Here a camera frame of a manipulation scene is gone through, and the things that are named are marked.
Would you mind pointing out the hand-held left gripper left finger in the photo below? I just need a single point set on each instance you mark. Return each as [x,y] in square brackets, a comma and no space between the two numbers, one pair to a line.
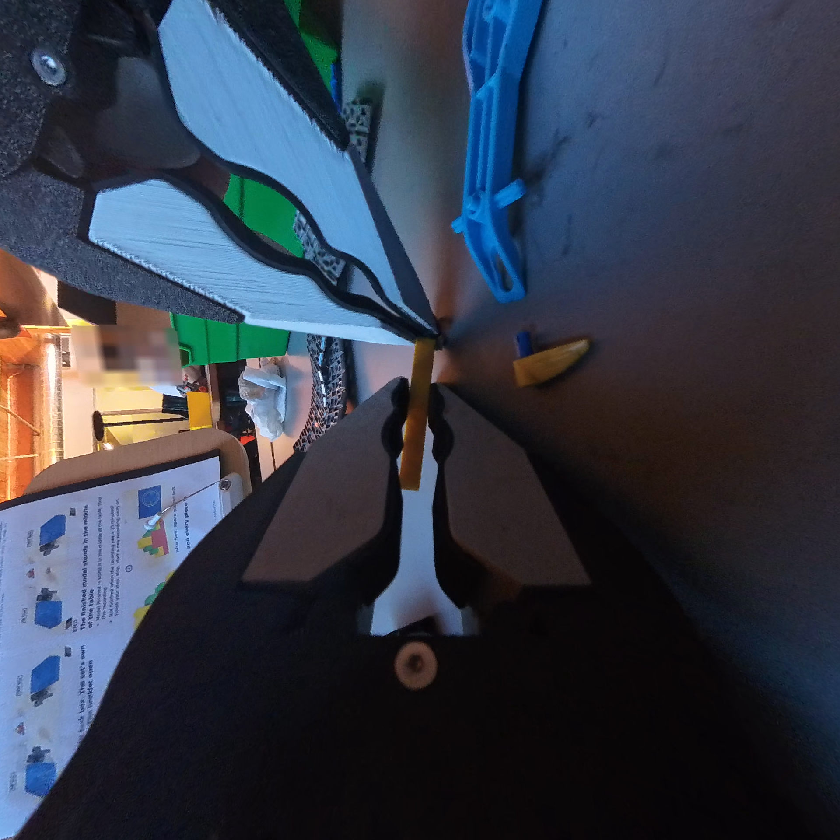
[328,518]

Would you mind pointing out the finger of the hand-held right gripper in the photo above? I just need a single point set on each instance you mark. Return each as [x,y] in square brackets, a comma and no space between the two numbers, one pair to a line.
[262,111]
[197,262]

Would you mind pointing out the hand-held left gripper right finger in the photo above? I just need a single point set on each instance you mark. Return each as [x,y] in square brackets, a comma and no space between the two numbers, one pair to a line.
[505,518]

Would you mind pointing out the yellow plastic piece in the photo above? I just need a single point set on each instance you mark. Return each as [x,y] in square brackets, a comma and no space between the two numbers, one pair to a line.
[420,374]

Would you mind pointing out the grey desk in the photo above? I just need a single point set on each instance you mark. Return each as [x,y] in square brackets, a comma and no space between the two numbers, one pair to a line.
[689,262]

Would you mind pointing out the green plastic bin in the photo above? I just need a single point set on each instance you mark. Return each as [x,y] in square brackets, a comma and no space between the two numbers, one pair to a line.
[223,341]

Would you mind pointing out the grey studded track strip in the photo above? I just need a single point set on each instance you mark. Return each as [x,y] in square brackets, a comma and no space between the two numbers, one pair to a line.
[358,124]
[325,407]

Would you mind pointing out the instruction sheet stand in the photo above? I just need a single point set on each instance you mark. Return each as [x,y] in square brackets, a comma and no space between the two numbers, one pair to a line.
[226,502]

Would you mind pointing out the crumpled white tissue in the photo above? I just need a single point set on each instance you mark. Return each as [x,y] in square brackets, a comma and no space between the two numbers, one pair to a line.
[266,407]

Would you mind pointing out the yellow block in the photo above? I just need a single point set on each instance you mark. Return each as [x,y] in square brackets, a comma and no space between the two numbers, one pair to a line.
[199,410]

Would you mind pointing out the yellow wedge piece blue pin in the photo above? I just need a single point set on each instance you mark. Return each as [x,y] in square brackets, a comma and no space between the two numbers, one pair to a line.
[551,367]

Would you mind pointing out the blue plastic lever tool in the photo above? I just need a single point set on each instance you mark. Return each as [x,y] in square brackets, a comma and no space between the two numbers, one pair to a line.
[492,131]

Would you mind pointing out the printed instruction sheet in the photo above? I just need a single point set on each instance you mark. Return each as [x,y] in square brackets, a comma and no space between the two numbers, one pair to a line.
[85,590]

